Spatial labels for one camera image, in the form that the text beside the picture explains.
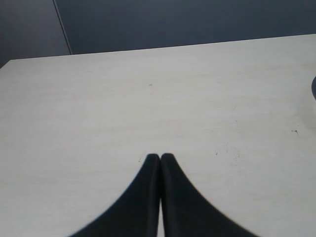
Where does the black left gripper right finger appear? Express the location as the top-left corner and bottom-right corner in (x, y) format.
(160, 153), (255, 237)

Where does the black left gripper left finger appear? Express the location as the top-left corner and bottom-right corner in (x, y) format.
(73, 154), (160, 237)

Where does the round steel bowl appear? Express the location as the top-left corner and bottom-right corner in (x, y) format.
(311, 77), (316, 100)

